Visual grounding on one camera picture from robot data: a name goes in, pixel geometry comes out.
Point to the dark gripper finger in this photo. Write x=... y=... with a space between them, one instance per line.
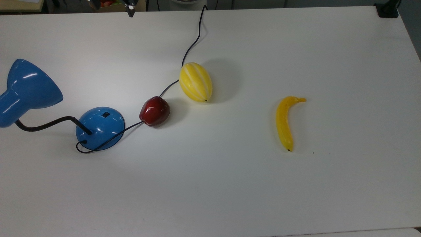
x=131 y=11
x=95 y=4

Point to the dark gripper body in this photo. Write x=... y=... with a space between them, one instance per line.
x=113 y=1

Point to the blue desk lamp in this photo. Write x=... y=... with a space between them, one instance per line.
x=100 y=126

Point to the wooden side table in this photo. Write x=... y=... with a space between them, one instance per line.
x=19 y=5

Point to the yellow striped toy melon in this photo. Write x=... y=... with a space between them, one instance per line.
x=195 y=82

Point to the red toy apple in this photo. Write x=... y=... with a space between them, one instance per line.
x=154 y=111

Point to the yellow toy banana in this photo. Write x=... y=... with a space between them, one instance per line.
x=283 y=123

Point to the black table clamp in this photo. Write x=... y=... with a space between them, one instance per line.
x=387 y=9

